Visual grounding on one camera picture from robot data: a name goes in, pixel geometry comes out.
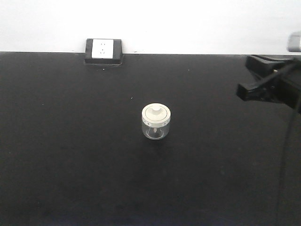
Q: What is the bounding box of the glass jar with white lid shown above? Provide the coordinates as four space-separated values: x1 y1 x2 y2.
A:
141 103 171 140

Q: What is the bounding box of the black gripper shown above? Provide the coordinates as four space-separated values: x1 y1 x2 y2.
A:
236 55 301 110

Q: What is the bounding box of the black white power socket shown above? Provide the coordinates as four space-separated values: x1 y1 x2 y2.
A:
85 39 123 65

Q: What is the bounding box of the black camera cable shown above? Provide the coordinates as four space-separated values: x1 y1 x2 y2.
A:
265 61 301 226

